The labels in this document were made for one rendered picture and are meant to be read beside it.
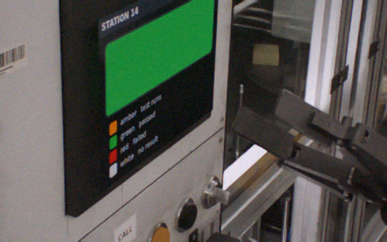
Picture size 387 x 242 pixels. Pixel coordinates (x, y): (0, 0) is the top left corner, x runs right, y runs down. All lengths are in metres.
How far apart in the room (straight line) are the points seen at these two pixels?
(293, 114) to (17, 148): 0.30
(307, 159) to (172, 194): 0.15
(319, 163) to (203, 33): 0.21
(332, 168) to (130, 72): 0.30
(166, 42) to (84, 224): 0.18
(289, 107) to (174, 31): 0.14
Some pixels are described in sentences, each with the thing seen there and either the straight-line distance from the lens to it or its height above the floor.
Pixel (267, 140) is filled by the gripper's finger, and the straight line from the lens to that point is 0.98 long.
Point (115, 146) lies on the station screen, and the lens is 0.80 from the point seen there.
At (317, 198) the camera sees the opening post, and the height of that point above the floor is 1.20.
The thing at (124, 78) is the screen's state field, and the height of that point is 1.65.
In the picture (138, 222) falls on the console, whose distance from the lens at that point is 0.93.
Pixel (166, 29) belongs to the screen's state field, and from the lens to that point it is 0.83.
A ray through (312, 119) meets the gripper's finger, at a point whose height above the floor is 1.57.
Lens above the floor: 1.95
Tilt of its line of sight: 25 degrees down
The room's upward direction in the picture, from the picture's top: 2 degrees clockwise
